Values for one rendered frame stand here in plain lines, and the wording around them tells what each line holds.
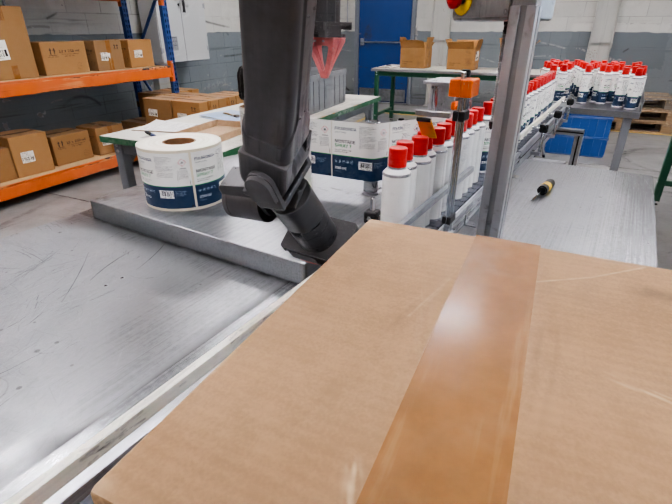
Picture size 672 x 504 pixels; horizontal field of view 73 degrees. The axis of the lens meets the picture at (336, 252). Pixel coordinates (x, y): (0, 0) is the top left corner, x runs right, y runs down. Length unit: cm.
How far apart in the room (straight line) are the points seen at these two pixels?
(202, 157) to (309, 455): 97
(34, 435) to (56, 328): 24
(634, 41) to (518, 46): 753
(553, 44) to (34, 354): 812
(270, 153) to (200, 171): 66
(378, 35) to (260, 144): 850
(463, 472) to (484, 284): 15
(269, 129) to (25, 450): 47
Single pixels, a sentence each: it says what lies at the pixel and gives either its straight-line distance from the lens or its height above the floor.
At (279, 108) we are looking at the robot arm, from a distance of 45.
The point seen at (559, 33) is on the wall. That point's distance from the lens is 842.
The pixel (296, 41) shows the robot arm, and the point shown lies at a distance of 40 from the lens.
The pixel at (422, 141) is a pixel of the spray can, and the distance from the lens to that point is 91.
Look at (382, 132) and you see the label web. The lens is 117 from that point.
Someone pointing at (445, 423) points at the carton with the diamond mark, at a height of 112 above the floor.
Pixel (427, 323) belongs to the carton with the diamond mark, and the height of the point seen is 112.
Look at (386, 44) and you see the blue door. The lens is 890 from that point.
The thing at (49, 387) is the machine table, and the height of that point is 83.
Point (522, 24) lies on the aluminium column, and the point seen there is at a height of 128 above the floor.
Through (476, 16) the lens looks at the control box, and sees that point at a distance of 99.
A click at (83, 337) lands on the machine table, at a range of 84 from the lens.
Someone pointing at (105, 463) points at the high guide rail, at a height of 96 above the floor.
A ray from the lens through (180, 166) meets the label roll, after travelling 112.
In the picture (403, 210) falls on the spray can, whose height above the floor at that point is 97.
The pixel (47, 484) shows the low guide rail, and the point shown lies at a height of 91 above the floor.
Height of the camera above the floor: 128
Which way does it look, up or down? 26 degrees down
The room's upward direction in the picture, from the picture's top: straight up
